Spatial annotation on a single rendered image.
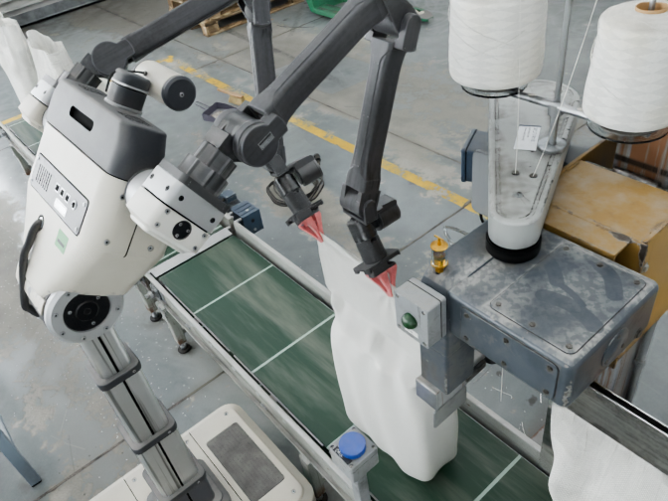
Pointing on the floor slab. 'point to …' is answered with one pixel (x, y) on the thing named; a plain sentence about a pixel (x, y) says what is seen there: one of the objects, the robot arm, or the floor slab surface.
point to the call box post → (361, 489)
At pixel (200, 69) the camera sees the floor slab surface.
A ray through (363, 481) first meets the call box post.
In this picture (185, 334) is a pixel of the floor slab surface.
